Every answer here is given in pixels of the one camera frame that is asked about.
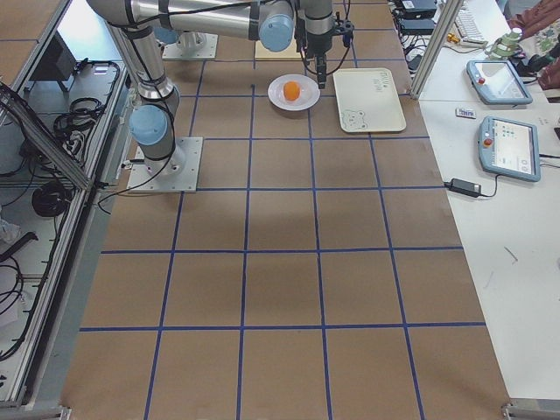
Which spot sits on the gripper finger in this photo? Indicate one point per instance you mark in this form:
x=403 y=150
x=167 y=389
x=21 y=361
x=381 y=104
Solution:
x=321 y=80
x=320 y=64

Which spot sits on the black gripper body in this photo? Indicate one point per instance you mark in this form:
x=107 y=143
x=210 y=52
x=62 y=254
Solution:
x=318 y=43

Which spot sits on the orange fruit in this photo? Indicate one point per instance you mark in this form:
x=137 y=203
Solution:
x=291 y=90

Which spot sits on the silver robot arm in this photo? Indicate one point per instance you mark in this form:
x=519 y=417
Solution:
x=152 y=123
x=184 y=40

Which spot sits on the cream bear tray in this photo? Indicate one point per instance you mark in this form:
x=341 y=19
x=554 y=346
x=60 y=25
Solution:
x=368 y=101

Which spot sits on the white round plate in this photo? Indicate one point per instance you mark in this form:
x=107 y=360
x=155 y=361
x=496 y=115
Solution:
x=308 y=94

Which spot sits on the bamboo cutting board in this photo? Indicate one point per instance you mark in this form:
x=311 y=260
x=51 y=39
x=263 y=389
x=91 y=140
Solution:
x=290 y=53

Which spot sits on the black power brick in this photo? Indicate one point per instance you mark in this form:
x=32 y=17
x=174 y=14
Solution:
x=415 y=26

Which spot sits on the small blue white box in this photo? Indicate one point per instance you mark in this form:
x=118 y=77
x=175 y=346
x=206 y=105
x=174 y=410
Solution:
x=465 y=113

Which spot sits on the white keyboard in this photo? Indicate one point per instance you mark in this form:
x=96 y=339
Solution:
x=467 y=30

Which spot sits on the far blue teach pendant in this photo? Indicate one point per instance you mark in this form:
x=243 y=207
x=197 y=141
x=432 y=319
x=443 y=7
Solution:
x=497 y=83

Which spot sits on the blue teach pendant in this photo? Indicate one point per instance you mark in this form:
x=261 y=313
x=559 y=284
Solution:
x=497 y=83
x=509 y=148

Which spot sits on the green white bottle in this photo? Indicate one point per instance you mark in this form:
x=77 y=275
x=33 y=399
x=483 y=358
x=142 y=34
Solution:
x=506 y=46

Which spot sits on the black power adapter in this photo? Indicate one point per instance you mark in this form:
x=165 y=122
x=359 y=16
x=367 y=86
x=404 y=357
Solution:
x=463 y=187

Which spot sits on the near blue teach pendant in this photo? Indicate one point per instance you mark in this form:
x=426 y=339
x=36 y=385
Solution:
x=509 y=148

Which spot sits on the black monitor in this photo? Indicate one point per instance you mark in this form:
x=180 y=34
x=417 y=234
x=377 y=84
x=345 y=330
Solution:
x=56 y=64

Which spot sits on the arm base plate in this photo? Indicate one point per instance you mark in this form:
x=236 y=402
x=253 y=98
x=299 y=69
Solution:
x=207 y=52
x=179 y=175

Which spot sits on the aluminium frame post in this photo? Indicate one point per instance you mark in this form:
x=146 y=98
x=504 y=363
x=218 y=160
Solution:
x=444 y=24

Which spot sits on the aluminium side rail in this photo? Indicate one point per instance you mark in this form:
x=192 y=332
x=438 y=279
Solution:
x=52 y=146

